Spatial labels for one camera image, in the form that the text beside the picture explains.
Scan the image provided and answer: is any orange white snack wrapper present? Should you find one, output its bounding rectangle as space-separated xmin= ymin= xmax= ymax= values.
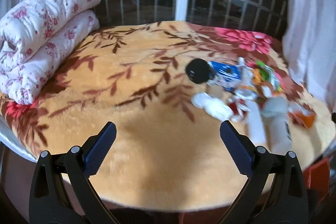
xmin=288 ymin=102 xmax=317 ymax=128

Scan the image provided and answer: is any green snack wrapper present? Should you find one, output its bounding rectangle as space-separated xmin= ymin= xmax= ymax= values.
xmin=256 ymin=61 xmax=284 ymax=93

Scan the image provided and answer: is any black round lid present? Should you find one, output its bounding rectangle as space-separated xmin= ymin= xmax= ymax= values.
xmin=185 ymin=59 xmax=216 ymax=84

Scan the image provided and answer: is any rolled pink floral quilt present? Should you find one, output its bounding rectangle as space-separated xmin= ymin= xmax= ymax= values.
xmin=1 ymin=0 xmax=101 ymax=105

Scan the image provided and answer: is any white tissue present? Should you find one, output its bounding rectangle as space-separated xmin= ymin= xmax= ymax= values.
xmin=191 ymin=92 xmax=234 ymax=122

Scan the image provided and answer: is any blue white snack box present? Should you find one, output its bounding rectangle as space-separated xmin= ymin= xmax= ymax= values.
xmin=207 ymin=61 xmax=242 ymax=92

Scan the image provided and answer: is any floral plush bed blanket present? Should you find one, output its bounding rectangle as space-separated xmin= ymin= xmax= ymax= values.
xmin=1 ymin=21 xmax=335 ymax=211

